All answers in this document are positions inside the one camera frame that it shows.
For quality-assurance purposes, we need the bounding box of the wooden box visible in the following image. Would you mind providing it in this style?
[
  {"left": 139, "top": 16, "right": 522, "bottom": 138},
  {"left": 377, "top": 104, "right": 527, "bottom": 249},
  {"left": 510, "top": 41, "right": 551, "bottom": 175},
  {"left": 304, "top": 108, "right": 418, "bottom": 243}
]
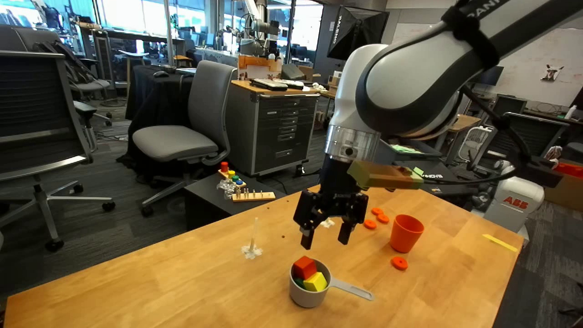
[{"left": 237, "top": 54, "right": 283, "bottom": 81}]

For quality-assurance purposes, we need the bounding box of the yellow block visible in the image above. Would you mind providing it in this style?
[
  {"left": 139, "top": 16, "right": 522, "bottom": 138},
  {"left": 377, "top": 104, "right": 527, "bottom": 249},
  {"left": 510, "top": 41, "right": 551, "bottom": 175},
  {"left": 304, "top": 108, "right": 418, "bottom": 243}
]
[{"left": 302, "top": 272, "right": 328, "bottom": 292}]

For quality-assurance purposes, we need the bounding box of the black case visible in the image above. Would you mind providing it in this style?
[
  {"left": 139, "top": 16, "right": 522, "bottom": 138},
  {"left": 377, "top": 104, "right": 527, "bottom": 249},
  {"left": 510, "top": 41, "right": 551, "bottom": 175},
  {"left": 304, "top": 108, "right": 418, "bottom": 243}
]
[{"left": 395, "top": 159, "right": 466, "bottom": 197}]

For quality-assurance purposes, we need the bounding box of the grey office chair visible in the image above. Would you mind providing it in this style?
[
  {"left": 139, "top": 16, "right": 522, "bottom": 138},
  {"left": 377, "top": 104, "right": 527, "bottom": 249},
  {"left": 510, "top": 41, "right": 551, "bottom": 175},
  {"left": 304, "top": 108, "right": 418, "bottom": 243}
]
[{"left": 132, "top": 60, "right": 238, "bottom": 218}]

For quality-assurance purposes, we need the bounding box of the monitor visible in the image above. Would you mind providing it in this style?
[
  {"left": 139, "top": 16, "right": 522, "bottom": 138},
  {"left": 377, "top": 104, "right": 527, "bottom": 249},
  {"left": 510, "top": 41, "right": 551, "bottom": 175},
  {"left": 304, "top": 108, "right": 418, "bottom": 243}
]
[{"left": 469, "top": 66, "right": 504, "bottom": 87}]

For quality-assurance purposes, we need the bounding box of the wooden peg board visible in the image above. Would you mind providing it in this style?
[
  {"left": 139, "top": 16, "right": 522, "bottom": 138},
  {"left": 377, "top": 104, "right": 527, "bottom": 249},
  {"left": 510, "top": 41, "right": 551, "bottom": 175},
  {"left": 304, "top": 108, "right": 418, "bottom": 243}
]
[{"left": 232, "top": 186, "right": 276, "bottom": 202}]

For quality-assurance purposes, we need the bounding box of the whiteboard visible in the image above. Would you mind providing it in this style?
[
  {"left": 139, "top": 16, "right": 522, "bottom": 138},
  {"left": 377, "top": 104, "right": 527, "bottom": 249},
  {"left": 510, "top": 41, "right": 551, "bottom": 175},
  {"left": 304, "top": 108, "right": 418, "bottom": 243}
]
[{"left": 490, "top": 27, "right": 583, "bottom": 108}]

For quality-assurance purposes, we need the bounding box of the black draped table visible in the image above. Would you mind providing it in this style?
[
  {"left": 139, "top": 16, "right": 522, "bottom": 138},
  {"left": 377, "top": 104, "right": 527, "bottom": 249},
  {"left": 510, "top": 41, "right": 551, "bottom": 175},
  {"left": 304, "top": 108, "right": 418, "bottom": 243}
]
[{"left": 116, "top": 65, "right": 197, "bottom": 167}]

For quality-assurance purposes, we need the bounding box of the white keyboard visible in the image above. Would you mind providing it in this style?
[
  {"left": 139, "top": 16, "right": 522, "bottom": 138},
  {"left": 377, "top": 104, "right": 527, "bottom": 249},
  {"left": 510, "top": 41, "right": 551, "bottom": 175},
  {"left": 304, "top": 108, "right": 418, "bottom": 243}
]
[{"left": 273, "top": 78, "right": 305, "bottom": 90}]

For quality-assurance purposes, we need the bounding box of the orange cup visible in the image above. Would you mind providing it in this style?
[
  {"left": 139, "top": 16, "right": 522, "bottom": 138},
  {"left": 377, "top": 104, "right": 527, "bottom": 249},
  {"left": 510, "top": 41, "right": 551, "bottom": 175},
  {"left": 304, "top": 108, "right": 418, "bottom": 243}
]
[{"left": 389, "top": 214, "right": 425, "bottom": 254}]

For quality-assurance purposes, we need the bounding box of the yellow tape strip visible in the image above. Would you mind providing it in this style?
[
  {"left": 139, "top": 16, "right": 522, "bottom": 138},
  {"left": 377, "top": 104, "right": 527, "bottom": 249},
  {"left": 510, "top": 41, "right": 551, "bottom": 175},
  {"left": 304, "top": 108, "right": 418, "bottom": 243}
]
[{"left": 482, "top": 233, "right": 519, "bottom": 253}]

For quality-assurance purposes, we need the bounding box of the grey background robot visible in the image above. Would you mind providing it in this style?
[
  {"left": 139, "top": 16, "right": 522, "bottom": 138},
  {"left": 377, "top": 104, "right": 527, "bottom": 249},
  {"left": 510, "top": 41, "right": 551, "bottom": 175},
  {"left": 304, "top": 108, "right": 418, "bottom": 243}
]
[{"left": 218, "top": 13, "right": 281, "bottom": 61}]

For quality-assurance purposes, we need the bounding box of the clear crumpled plastic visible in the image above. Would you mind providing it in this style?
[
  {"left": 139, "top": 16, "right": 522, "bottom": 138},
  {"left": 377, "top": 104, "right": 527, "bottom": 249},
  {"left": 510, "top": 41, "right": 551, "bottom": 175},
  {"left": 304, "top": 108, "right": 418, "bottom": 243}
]
[{"left": 216, "top": 178, "right": 238, "bottom": 200}]

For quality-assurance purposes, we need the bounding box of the black side table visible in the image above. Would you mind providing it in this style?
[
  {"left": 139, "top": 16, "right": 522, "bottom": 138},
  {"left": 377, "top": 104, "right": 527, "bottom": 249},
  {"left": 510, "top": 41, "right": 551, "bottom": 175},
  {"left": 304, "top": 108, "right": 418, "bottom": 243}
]
[{"left": 184, "top": 172, "right": 287, "bottom": 231}]

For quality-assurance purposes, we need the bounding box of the clear peg stand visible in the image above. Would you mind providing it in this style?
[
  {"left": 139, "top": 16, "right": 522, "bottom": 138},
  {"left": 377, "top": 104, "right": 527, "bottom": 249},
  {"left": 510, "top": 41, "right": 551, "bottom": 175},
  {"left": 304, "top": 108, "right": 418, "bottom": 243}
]
[{"left": 241, "top": 217, "right": 264, "bottom": 260}]

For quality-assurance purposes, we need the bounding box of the black mesh office chair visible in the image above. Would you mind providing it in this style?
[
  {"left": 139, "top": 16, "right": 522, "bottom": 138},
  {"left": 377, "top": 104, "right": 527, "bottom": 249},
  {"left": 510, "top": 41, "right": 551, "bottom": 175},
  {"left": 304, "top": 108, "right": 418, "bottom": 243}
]
[{"left": 0, "top": 50, "right": 116, "bottom": 253}]

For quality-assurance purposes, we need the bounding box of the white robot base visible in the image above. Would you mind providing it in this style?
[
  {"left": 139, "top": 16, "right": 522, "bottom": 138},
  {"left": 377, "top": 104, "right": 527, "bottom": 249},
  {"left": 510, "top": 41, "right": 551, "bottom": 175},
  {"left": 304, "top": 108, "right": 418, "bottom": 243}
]
[{"left": 482, "top": 175, "right": 545, "bottom": 233}]

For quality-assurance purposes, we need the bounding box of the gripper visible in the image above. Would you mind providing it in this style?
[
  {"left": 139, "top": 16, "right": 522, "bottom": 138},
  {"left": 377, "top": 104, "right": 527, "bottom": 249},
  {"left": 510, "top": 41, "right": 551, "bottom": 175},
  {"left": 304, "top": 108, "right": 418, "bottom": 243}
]
[{"left": 293, "top": 154, "right": 369, "bottom": 251}]

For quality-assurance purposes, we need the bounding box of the wooden toy with coloured pegs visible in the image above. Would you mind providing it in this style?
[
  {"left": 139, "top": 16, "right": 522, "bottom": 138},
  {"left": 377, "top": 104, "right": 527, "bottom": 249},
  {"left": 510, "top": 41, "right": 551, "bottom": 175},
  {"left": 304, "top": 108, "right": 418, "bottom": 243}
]
[{"left": 217, "top": 161, "right": 247, "bottom": 189}]

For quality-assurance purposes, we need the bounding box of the gray measuring cup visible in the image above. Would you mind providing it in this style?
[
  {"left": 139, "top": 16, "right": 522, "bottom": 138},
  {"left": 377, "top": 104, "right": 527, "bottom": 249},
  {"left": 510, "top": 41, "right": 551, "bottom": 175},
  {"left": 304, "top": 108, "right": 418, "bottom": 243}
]
[{"left": 289, "top": 257, "right": 375, "bottom": 309}]

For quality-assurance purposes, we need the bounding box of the black keyboard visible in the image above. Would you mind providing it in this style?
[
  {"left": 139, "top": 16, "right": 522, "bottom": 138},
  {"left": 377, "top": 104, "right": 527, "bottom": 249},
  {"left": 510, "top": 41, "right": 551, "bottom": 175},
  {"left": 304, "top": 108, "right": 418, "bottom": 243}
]
[{"left": 249, "top": 78, "right": 289, "bottom": 92}]

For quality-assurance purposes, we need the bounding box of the black softbox light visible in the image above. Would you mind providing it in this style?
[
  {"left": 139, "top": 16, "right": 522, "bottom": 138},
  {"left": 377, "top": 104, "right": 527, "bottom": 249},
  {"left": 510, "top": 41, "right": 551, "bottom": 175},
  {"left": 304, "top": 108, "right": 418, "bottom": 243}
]
[{"left": 327, "top": 5, "right": 390, "bottom": 61}]

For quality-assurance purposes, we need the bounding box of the grey tool cabinet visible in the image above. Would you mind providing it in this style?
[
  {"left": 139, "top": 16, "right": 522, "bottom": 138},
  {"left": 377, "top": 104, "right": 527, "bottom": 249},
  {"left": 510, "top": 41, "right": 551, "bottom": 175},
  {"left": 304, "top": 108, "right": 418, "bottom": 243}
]
[{"left": 226, "top": 79, "right": 321, "bottom": 178}]

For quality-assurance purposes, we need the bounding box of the red block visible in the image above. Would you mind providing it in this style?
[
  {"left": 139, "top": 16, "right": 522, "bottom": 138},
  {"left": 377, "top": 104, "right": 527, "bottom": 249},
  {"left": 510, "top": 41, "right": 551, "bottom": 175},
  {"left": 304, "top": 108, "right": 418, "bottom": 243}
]
[{"left": 292, "top": 256, "right": 318, "bottom": 280}]

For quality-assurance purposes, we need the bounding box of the cardboard box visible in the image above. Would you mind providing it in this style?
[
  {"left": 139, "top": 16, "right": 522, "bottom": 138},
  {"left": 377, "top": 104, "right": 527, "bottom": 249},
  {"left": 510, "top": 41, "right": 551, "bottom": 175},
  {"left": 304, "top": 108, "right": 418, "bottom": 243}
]
[{"left": 544, "top": 159, "right": 583, "bottom": 211}]

